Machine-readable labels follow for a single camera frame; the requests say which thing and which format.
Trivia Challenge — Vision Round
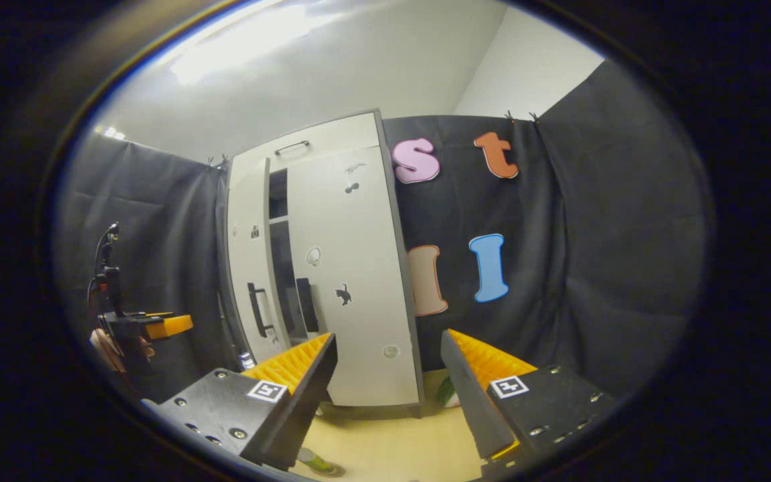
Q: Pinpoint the green label plastic bottle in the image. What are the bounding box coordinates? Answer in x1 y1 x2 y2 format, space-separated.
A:
438 375 461 409

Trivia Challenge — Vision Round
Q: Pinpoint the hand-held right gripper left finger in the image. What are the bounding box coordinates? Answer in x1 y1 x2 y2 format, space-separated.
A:
139 333 338 471

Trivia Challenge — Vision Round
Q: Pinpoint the white grey cabinet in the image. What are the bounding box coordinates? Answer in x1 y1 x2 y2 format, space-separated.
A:
225 109 424 417

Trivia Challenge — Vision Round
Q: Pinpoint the green yellow striped object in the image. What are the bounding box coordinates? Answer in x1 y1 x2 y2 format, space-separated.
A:
295 447 347 479

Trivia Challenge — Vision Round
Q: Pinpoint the black backdrop cloth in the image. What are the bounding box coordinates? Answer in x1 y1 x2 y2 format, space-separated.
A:
54 60 714 402

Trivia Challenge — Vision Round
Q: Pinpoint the black door handle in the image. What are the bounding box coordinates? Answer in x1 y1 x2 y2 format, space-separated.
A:
247 283 274 339

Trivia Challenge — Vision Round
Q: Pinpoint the white cabinet drawer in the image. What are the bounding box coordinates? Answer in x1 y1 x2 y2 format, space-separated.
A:
230 110 381 173

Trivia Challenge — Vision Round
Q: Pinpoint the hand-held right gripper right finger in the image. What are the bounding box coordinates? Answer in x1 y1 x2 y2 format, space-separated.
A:
440 328 617 477

